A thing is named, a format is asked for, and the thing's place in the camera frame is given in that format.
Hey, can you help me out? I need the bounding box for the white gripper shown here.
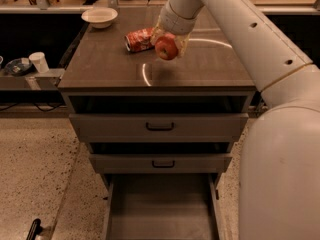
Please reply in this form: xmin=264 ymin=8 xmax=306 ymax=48
xmin=150 ymin=3 xmax=196 ymax=58

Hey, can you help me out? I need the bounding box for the red apple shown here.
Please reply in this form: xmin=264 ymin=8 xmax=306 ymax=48
xmin=155 ymin=34 xmax=178 ymax=60

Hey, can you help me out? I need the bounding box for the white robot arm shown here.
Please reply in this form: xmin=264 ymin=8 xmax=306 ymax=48
xmin=156 ymin=0 xmax=320 ymax=240

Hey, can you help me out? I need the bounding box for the grey drawer cabinet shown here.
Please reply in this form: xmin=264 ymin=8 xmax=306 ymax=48
xmin=59 ymin=7 xmax=255 ymax=240

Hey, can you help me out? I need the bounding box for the top grey drawer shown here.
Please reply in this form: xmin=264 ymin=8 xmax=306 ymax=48
xmin=70 ymin=113 xmax=248 ymax=143

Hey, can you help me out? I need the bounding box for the grey drawer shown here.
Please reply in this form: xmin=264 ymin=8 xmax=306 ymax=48
xmin=70 ymin=113 xmax=248 ymax=143
xmin=89 ymin=153 xmax=231 ymax=174
xmin=102 ymin=174 xmax=227 ymax=240

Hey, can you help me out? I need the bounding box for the middle grey drawer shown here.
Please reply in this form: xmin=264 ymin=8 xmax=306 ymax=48
xmin=89 ymin=153 xmax=231 ymax=174

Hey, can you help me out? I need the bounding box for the bottom grey drawer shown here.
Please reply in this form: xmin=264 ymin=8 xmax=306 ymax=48
xmin=102 ymin=174 xmax=227 ymax=240

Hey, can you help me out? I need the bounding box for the crushed red soda can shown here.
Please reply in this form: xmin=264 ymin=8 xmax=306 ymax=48
xmin=124 ymin=28 xmax=154 ymax=53

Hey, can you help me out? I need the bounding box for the white bowl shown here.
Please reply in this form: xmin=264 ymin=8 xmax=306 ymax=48
xmin=81 ymin=7 xmax=118 ymax=29

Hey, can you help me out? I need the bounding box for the metal side shelf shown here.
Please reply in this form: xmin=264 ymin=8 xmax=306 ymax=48
xmin=0 ymin=68 xmax=65 ymax=91

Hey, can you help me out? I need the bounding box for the white paper cup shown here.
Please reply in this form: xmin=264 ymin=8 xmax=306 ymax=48
xmin=29 ymin=52 xmax=49 ymax=73

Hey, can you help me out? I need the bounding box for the dark blue bowl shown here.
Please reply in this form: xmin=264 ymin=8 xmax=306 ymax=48
xmin=4 ymin=58 xmax=32 ymax=76

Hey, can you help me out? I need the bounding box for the black object on floor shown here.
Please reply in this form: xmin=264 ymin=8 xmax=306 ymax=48
xmin=26 ymin=218 xmax=42 ymax=240

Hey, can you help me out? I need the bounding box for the black cable under shelf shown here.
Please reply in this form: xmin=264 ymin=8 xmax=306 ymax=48
xmin=0 ymin=101 xmax=65 ymax=113

